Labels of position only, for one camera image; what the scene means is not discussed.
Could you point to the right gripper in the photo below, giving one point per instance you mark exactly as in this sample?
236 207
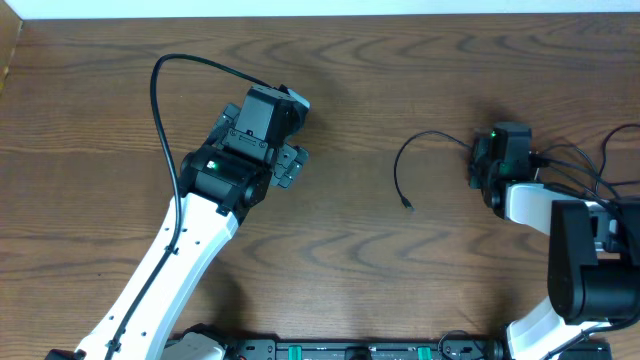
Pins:
481 146

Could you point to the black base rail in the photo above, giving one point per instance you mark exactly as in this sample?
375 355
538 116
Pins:
360 350

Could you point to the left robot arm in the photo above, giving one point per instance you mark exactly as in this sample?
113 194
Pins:
216 190

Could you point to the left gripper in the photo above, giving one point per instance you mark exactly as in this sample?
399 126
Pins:
293 166

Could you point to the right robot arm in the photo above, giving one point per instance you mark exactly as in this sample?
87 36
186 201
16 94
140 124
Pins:
593 256

